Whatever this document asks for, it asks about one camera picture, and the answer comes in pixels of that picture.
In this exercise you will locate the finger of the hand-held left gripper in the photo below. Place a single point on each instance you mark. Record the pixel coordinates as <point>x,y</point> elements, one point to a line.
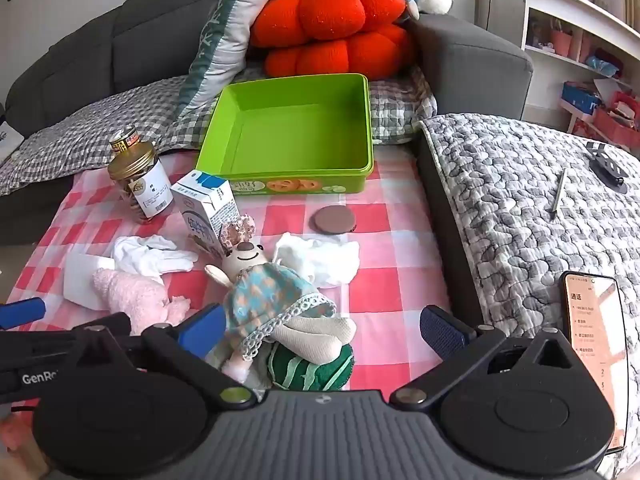
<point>107,324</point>
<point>20,312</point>

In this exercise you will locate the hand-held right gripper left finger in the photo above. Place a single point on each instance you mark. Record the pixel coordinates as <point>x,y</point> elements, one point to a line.
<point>202,329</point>

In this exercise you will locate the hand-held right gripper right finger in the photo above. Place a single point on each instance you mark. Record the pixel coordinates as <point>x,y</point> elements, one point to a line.
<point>442,332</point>

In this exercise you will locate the white glove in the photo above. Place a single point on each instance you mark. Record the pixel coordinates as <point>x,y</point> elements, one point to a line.
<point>145,255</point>

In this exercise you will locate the green striped watermelon plush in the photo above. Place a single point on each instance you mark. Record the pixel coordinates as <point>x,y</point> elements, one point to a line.
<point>300,370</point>

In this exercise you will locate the white cloth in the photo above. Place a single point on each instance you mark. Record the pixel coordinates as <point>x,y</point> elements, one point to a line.
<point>330,260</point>

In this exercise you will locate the green plastic box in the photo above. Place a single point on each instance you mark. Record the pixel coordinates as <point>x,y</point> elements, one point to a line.
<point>290,135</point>

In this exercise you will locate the person's left hand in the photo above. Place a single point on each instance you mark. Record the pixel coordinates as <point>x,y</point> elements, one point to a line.
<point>17,447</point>

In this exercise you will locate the pink checked cloth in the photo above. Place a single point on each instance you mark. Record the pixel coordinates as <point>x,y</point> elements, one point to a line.
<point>390,280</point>

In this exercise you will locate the white blue milk carton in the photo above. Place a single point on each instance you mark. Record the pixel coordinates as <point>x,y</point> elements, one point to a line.
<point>205,210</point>

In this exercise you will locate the gold-lidded clear jar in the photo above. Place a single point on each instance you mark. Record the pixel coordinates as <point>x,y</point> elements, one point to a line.
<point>145,190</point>

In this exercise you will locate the smartphone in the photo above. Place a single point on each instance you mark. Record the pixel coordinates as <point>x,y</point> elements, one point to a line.
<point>595,320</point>

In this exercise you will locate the brown round disc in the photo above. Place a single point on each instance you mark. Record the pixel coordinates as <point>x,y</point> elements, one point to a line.
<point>333,220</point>

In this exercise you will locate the grey pen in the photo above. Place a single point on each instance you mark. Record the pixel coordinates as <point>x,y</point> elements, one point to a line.
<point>559,195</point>

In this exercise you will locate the small yellow red can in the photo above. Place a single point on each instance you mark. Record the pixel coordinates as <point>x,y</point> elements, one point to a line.
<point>125,140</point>

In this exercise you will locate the grey checked blanket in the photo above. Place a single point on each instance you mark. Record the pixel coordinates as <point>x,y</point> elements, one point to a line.
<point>100,115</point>

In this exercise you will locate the red box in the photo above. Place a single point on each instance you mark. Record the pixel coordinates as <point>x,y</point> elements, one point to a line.
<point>617,127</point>

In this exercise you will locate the blue box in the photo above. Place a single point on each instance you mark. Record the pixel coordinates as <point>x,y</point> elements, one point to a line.
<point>580,97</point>

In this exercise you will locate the green white branch-print pillow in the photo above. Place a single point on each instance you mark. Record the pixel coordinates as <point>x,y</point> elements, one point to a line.
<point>220,45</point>

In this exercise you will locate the orange pumpkin cushion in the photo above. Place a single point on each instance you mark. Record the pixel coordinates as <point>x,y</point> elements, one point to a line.
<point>340,57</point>
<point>325,10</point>

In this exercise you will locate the grey sofa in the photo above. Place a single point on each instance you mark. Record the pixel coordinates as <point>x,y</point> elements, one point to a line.
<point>150,25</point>

